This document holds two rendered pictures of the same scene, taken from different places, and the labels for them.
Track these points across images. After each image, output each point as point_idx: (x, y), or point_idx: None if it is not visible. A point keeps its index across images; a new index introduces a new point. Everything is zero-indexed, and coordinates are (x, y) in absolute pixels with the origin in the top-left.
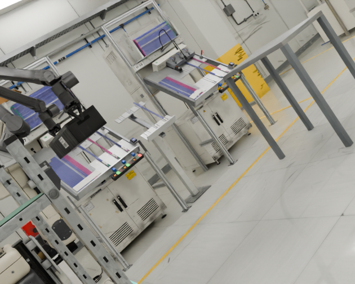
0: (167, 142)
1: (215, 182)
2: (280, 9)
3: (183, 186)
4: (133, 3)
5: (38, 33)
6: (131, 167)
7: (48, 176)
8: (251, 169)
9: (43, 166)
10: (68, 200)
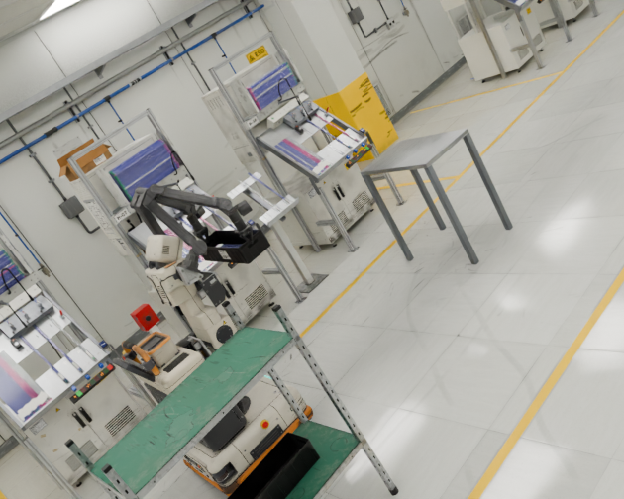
0: None
1: (333, 271)
2: (423, 15)
3: (290, 266)
4: (230, 0)
5: (104, 42)
6: None
7: (215, 287)
8: (376, 264)
9: (212, 279)
10: (139, 268)
